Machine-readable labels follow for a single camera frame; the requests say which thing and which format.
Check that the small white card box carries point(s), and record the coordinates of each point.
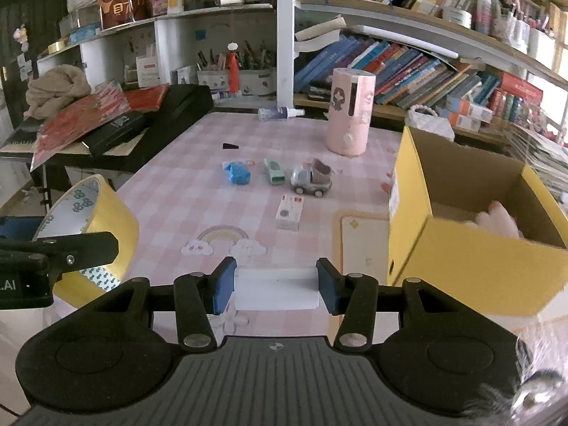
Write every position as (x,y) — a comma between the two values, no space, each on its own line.
(288,214)

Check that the grey toy truck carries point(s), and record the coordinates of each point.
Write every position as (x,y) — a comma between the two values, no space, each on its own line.
(313,178)

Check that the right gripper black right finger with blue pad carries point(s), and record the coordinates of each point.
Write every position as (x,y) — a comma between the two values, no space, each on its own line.
(354,297)

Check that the white shelf post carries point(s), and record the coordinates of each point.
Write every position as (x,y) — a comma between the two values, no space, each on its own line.
(285,52)

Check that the spray bottle lying down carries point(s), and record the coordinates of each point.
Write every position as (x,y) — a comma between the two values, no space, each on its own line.
(279,113)

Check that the yellow tape roll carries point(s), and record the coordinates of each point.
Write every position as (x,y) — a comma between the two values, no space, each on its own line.
(92,206)

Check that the row of books lower shelf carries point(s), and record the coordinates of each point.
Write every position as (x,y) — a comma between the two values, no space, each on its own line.
(407,75)

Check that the blue object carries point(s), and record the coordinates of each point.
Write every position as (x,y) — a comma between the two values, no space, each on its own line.
(237,173)

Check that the pink cylindrical humidifier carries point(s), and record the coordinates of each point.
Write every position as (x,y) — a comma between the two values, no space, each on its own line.
(350,111)

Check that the pink plush toy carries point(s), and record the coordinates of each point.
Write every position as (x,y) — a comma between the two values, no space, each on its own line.
(497,220)

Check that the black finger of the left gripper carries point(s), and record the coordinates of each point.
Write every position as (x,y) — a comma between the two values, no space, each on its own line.
(70,253)

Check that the beige crumpled cloth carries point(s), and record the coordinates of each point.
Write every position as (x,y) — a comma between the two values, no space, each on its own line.
(56,89)

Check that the red patterned paper sheet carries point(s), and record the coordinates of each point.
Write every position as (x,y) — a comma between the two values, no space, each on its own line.
(91,112)

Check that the green toy piece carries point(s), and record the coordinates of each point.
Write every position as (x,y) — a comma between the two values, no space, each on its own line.
(274,172)

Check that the stack of papers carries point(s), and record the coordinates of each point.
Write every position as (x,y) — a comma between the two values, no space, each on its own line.
(545,157)

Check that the white rectangular box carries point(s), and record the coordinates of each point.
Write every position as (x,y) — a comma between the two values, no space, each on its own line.
(276,289)

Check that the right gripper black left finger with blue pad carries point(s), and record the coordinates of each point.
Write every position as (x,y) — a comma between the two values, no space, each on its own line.
(197,296)

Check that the white quilted handbag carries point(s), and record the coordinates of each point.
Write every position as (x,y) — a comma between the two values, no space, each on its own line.
(426,119)

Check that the yellow cardboard box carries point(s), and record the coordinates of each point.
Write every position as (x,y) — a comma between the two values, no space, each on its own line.
(437,185)

